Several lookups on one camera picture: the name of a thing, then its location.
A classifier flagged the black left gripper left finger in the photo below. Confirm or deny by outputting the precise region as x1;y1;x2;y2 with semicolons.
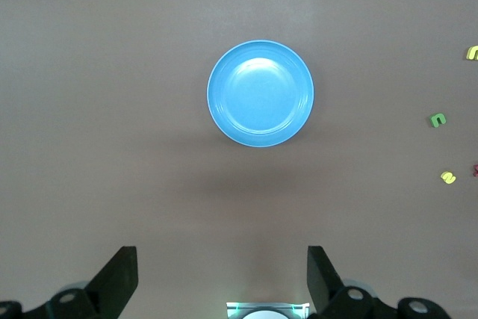
0;246;139;319

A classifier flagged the green foam letter n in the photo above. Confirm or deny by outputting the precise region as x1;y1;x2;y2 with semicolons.
428;112;448;128

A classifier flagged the blue plate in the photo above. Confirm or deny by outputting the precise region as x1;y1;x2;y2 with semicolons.
206;39;315;149

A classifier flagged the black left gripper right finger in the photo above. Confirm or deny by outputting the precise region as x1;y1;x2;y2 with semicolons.
306;246;455;319

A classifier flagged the brown table cover sheet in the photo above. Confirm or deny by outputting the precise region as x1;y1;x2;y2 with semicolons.
0;0;478;319

